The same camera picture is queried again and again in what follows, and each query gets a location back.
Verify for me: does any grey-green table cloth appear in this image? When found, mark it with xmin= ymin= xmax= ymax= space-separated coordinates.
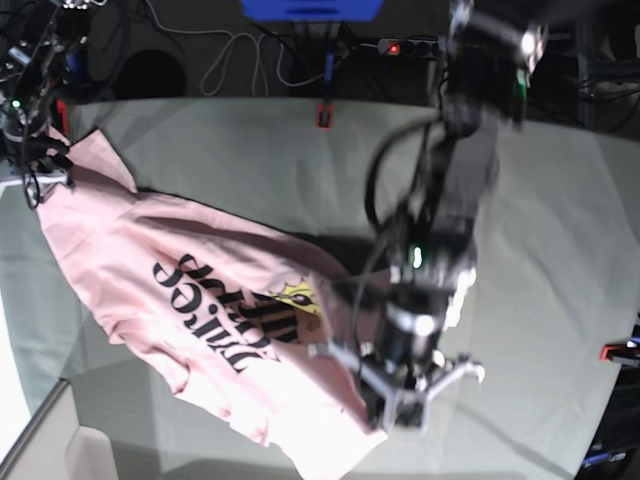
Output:
xmin=1 ymin=98 xmax=639 ymax=479

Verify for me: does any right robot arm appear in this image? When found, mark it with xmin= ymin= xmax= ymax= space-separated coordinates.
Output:
xmin=1 ymin=1 xmax=95 ymax=210

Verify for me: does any red clamp at centre edge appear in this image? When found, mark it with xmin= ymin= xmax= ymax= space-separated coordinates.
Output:
xmin=315 ymin=102 xmax=332 ymax=130

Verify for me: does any red clamp at left edge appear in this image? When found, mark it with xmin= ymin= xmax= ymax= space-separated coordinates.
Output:
xmin=52 ymin=99 xmax=69 ymax=137

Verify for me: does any red clamp at right edge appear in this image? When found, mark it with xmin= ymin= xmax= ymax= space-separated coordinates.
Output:
xmin=600 ymin=342 xmax=639 ymax=368

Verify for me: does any black round stand base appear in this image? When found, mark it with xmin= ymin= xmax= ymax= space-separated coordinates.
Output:
xmin=113 ymin=50 xmax=187 ymax=100

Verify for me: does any black power strip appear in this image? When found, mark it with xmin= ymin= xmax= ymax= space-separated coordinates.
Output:
xmin=376 ymin=38 xmax=441 ymax=60

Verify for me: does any pink t-shirt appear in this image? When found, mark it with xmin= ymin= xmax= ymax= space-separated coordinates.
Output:
xmin=37 ymin=131 xmax=386 ymax=479

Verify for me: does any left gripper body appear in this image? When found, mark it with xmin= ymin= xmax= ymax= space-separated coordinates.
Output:
xmin=369 ymin=294 xmax=459 ymax=400

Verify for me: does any red clamp at edge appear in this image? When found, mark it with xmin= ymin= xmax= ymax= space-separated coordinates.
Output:
xmin=315 ymin=102 xmax=332 ymax=130
xmin=52 ymin=99 xmax=69 ymax=137
xmin=600 ymin=342 xmax=639 ymax=368

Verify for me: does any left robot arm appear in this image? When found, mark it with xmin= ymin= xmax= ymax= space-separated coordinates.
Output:
xmin=310 ymin=1 xmax=548 ymax=431

